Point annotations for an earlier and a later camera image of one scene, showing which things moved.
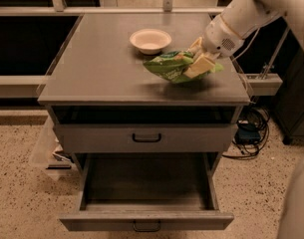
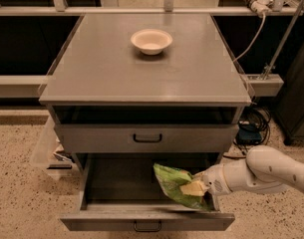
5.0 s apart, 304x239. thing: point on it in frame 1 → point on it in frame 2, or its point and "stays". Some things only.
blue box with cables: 251,134 stays
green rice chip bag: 171,66 → 170,179
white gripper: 219,39 → 213,180
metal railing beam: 19,10 stays
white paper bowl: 151,41 stays
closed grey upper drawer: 145,137 stays
